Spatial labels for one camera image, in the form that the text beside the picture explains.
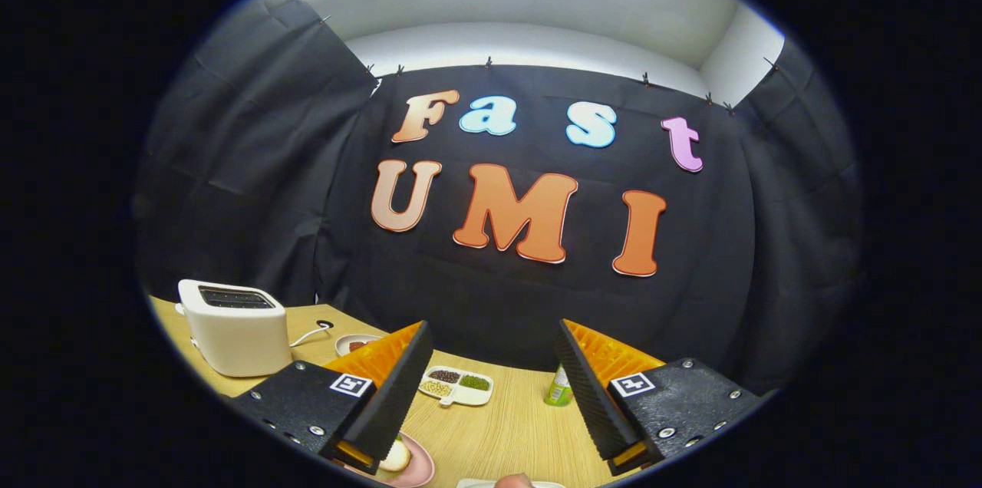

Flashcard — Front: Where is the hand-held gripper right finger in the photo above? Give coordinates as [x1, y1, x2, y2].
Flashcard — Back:
[554, 318, 762, 476]

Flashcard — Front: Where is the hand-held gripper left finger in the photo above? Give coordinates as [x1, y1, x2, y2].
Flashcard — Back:
[229, 320, 434, 476]

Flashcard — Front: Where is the toasted bread slice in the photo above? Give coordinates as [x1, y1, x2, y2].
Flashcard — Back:
[379, 438, 412, 473]

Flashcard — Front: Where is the silver green-labelled bottle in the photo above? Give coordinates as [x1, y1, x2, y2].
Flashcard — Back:
[545, 365, 575, 407]

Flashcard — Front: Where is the white divided dish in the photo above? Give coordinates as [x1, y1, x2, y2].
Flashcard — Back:
[418, 366, 494, 407]

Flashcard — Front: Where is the pink round plate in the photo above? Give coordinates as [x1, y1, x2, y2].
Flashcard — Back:
[341, 430, 436, 488]

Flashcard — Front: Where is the grey round plate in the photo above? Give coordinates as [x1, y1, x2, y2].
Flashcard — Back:
[335, 334, 382, 357]

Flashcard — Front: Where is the white rectangular dish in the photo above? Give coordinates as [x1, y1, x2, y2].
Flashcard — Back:
[456, 478, 568, 488]

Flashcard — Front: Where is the cream white toaster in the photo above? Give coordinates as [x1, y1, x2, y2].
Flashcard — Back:
[176, 279, 294, 378]

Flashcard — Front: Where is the white toaster power cable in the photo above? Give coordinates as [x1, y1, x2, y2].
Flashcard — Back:
[290, 325, 332, 348]

